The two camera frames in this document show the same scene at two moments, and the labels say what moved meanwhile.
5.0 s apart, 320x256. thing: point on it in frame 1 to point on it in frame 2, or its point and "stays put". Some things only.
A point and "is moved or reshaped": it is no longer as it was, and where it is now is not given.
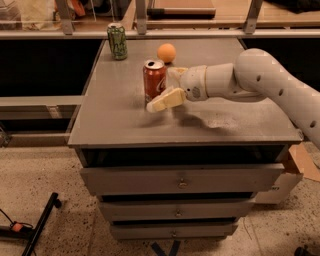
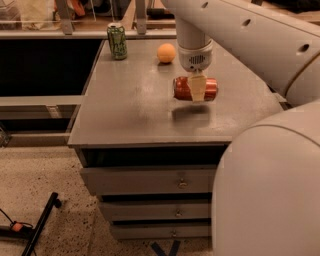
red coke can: x=154 y=75 is moved or reshaped
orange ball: x=166 y=52 stays put
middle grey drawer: x=201 y=210 stays put
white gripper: x=194 y=83 to x=195 y=58
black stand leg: x=32 y=235 stays put
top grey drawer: x=182 y=179 stays put
